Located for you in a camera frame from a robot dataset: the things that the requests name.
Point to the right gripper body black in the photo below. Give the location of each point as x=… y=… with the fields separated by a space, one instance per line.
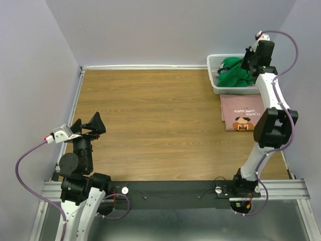
x=252 y=60

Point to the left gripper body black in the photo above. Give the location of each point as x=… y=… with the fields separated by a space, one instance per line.
x=83 y=145

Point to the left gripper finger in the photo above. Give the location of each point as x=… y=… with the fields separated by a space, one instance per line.
x=95 y=125
x=76 y=127

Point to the green t shirt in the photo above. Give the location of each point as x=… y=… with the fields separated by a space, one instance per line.
x=236 y=76

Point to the white plastic basket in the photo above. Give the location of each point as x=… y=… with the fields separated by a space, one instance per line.
x=213 y=64

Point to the purple t shirt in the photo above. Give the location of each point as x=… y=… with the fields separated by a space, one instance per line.
x=223 y=70

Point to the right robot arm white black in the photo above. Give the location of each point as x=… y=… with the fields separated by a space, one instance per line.
x=274 y=131

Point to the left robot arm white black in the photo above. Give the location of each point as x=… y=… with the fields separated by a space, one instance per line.
x=76 y=168

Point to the folded pink t shirt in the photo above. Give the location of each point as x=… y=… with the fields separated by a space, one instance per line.
x=241 y=113

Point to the black base mat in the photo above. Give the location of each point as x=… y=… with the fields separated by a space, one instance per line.
x=225 y=193

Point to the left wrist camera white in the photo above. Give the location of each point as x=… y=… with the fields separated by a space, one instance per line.
x=61 y=134

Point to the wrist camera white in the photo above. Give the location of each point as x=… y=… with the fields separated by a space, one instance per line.
x=260 y=36
x=61 y=134

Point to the aluminium left rail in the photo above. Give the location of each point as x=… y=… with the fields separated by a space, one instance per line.
x=55 y=176

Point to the aluminium rail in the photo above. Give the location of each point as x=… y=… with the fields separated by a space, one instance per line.
x=55 y=176
x=144 y=67
x=273 y=189

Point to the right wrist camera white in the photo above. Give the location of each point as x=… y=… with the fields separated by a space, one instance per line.
x=260 y=36

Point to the aluminium back rail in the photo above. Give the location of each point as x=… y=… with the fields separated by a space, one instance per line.
x=144 y=67

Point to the aluminium front rail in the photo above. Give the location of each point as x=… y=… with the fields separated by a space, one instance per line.
x=273 y=189

